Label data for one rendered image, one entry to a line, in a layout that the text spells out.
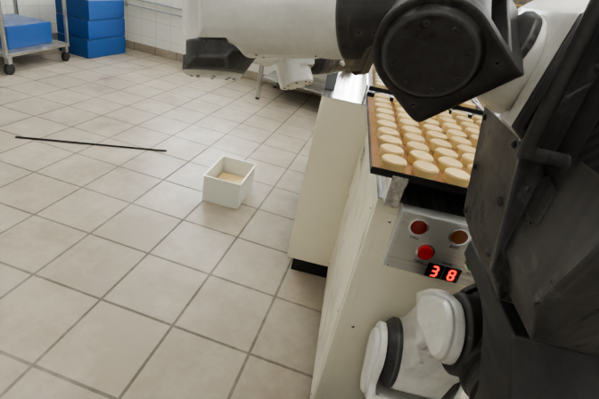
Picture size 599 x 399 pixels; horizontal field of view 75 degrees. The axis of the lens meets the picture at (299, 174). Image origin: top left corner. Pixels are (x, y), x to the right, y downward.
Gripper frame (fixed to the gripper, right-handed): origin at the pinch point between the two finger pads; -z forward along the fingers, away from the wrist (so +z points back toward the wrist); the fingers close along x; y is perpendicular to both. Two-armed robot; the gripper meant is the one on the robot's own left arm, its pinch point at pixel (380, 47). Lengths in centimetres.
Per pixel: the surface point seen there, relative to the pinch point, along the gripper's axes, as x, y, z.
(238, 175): -143, 85, -22
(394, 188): -12.2, -27.9, 11.5
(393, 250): -24.7, -34.9, 10.3
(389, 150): -11.3, -19.5, 6.7
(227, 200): -135, 63, -5
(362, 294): -41, -36, 12
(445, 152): -11.8, -23.4, -7.1
